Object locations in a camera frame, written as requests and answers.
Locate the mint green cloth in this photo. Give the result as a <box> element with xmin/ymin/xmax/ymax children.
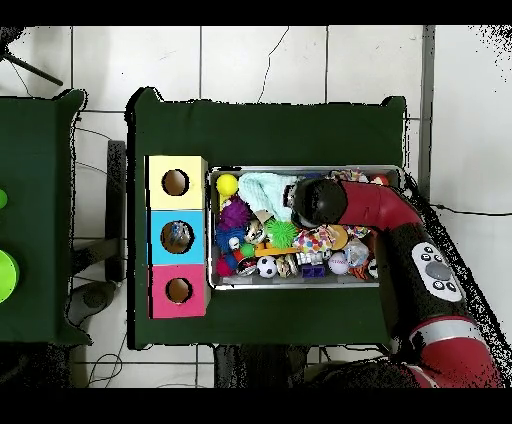
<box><xmin>238</xmin><ymin>171</ymin><xmax>299</xmax><ymax>223</ymax></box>

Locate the shallow metal mesh bin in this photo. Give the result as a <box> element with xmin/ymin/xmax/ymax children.
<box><xmin>207</xmin><ymin>165</ymin><xmax>405</xmax><ymax>291</ymax></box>

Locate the wooden box with three holes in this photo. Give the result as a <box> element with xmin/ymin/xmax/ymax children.
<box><xmin>144</xmin><ymin>154</ymin><xmax>211</xmax><ymax>320</ymax></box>

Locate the purple spiky ball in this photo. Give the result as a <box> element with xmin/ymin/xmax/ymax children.
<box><xmin>218</xmin><ymin>195</ymin><xmax>253</xmax><ymax>231</ymax></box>

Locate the yellow smooth ball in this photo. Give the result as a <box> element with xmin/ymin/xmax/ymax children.
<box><xmin>215</xmin><ymin>173</ymin><xmax>240</xmax><ymax>198</ymax></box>

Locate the black and white soccer ball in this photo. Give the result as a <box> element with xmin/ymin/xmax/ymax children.
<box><xmin>256</xmin><ymin>256</ymin><xmax>279</xmax><ymax>279</ymax></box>

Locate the tan foam ball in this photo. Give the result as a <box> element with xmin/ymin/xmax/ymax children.
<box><xmin>327</xmin><ymin>224</ymin><xmax>350</xmax><ymax>251</ymax></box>

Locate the dark green side table cloth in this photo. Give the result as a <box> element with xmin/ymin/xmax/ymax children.
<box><xmin>0</xmin><ymin>89</ymin><xmax>94</xmax><ymax>347</ymax></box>

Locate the large bright green cup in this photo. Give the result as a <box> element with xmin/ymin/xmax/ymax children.
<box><xmin>0</xmin><ymin>249</ymin><xmax>20</xmax><ymax>304</ymax></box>

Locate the black tripod leg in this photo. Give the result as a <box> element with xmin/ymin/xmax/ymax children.
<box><xmin>0</xmin><ymin>47</ymin><xmax>64</xmax><ymax>87</ymax></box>

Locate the green stringy koosh ball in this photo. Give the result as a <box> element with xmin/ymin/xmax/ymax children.
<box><xmin>264</xmin><ymin>218</ymin><xmax>299</xmax><ymax>249</ymax></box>

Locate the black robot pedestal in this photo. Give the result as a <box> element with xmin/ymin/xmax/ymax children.
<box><xmin>213</xmin><ymin>344</ymin><xmax>309</xmax><ymax>388</ymax></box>

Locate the black floor cable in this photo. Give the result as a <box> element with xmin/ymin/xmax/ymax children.
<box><xmin>430</xmin><ymin>203</ymin><xmax>512</xmax><ymax>217</ymax></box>

